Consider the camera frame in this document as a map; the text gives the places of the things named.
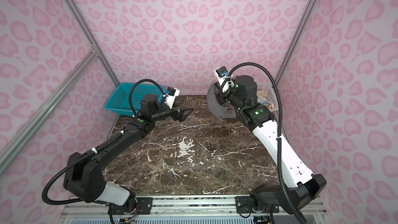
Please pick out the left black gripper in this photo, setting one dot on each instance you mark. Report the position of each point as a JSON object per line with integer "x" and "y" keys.
{"x": 181, "y": 117}

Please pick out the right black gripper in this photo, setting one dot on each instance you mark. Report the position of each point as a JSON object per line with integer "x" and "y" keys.
{"x": 221, "y": 99}

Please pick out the grey terry towel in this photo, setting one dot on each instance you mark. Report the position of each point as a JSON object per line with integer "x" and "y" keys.
{"x": 223, "y": 111}

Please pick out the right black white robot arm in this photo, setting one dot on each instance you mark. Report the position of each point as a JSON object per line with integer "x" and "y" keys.
{"x": 298, "y": 184}

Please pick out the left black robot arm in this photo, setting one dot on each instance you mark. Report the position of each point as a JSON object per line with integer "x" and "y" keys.
{"x": 84, "y": 173}

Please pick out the orange patterned towel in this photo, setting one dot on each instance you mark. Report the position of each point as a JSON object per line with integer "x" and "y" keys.
{"x": 266, "y": 98}

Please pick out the white plastic basket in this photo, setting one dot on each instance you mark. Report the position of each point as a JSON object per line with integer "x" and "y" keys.
{"x": 266, "y": 86}

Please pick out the teal plastic basket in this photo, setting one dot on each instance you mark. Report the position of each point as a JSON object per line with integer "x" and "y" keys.
{"x": 118, "y": 101}

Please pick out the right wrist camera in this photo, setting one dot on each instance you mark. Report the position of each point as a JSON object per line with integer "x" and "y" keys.
{"x": 222, "y": 75}

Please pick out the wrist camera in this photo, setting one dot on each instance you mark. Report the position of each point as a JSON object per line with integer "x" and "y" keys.
{"x": 171, "y": 94}
{"x": 222, "y": 75}

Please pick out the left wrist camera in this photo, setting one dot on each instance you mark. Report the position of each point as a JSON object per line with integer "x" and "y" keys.
{"x": 171, "y": 94}

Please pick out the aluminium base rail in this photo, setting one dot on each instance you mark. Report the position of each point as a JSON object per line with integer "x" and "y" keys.
{"x": 176, "y": 209}

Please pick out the back right aluminium post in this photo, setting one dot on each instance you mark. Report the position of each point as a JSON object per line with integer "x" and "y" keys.
{"x": 300, "y": 29}

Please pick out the aluminium post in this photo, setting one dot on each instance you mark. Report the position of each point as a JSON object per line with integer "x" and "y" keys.
{"x": 88, "y": 34}
{"x": 300, "y": 29}

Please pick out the left aluminium frame strut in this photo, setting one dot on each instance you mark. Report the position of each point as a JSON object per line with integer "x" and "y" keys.
{"x": 20, "y": 141}

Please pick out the back left aluminium post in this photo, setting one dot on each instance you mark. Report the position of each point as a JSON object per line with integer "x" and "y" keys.
{"x": 88, "y": 34}

